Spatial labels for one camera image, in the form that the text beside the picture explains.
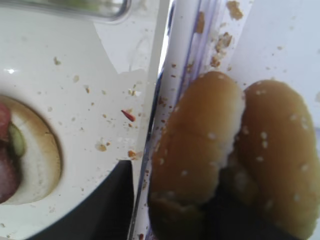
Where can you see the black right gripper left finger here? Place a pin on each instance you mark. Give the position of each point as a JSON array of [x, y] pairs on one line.
[[105, 215]]

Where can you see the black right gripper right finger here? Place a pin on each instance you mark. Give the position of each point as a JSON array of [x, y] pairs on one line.
[[237, 215]]

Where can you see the sesame bun top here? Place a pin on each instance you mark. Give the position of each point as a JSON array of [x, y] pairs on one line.
[[194, 146]]

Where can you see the right bun half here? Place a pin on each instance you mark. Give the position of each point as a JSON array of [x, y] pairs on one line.
[[277, 129]]

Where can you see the burger bottom with fillings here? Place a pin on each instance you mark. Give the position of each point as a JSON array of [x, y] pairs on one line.
[[30, 158]]

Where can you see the white metal tray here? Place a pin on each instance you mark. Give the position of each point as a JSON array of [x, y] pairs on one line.
[[93, 82]]

